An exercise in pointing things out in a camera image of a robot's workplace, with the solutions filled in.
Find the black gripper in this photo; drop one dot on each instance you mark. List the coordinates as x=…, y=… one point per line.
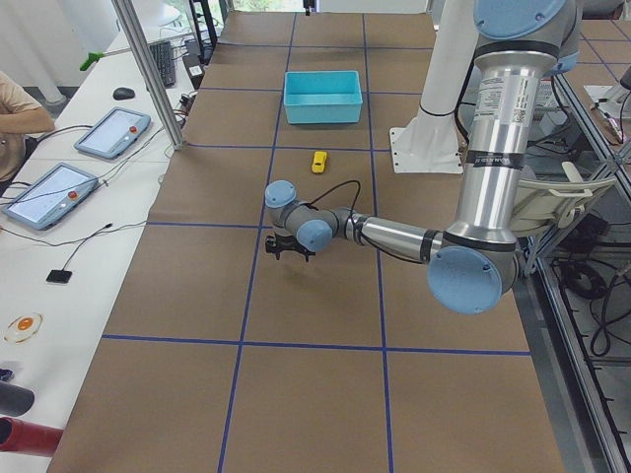
x=287, y=244

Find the yellow beetle toy car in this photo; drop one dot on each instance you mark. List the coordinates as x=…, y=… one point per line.
x=319, y=162

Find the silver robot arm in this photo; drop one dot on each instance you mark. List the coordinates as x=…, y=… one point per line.
x=474, y=117

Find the light blue plastic bin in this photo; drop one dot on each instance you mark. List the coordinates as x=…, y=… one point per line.
x=322, y=97

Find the upper teach pendant tablet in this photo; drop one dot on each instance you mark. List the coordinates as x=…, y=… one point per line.
x=114, y=133

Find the teach pendant tablet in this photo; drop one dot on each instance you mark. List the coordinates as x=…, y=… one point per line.
x=52, y=197
x=114, y=133

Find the black computer mouse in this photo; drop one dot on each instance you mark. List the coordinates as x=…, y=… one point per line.
x=123, y=94

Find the black keyboard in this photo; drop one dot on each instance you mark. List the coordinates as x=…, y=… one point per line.
x=164, y=59

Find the small black pad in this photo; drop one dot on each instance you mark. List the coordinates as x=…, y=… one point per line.
x=59, y=276

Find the lower teach pendant tablet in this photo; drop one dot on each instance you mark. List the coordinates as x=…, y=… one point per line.
x=52, y=197

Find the person in beige shirt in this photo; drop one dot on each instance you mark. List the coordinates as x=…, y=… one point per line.
x=21, y=115

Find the red bottle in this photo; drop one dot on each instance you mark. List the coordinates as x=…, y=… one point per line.
x=29, y=438

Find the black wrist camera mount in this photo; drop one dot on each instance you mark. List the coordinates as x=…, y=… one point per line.
x=272, y=248

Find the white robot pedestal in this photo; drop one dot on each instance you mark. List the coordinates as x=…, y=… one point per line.
x=429, y=142

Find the aluminium frame post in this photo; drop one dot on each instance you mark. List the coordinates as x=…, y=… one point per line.
x=131, y=26

